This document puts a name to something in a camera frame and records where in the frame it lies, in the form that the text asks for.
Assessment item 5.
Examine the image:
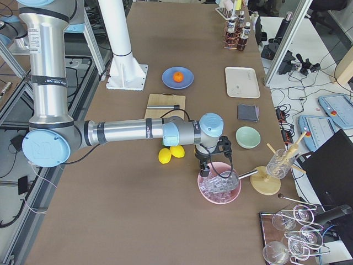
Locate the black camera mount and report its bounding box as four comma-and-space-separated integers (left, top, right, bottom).
217, 136, 233, 165

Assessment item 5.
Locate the blue teach pendant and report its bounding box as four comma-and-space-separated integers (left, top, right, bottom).
298, 115, 338, 151
318, 94, 352, 129

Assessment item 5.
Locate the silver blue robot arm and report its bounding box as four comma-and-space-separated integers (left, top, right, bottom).
18, 1, 230, 177

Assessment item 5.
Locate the dark tea bottle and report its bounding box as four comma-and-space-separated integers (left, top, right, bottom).
236, 10, 245, 32
237, 22, 251, 51
225, 17, 236, 47

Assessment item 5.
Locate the steel muddler black tip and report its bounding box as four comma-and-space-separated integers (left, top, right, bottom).
147, 104, 180, 109

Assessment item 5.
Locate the beige rabbit tray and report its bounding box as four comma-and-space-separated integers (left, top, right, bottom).
225, 66, 260, 99

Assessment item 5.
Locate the pink bowl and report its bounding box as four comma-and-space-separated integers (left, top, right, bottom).
197, 162, 242, 204

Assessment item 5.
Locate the grey folded cloth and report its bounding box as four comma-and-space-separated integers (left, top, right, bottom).
237, 104, 259, 122

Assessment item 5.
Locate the wire wine glass rack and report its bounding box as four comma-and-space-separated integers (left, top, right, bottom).
259, 203, 330, 264

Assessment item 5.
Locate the blue plate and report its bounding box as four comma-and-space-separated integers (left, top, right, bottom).
162, 66, 194, 90

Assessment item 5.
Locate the aluminium frame post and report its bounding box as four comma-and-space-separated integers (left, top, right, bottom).
264, 0, 312, 87

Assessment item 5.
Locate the green bowl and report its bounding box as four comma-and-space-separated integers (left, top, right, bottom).
236, 126, 261, 149

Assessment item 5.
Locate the yellow lemon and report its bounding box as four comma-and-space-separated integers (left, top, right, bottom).
169, 145, 185, 158
158, 148, 172, 165

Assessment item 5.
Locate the orange tangerine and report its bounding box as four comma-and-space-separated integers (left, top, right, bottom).
173, 71, 184, 83

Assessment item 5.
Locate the clear wine glass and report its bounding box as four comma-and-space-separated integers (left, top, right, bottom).
263, 241, 290, 264

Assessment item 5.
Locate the copper wire bottle rack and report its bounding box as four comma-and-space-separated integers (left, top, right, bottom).
223, 26, 250, 51

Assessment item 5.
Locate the wooden cutting board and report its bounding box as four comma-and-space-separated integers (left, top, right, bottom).
145, 94, 186, 118

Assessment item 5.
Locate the clear glass mug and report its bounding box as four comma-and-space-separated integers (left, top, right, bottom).
266, 149, 295, 179

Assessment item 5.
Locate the metal ice scoop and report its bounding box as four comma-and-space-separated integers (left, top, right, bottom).
213, 169, 258, 193

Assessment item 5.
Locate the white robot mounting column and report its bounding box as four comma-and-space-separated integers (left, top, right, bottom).
99, 0, 148, 91

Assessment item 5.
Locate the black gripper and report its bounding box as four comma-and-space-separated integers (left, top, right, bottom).
195, 146, 211, 177

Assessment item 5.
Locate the wooden cup tree stand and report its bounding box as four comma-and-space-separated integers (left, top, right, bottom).
250, 131, 307, 195

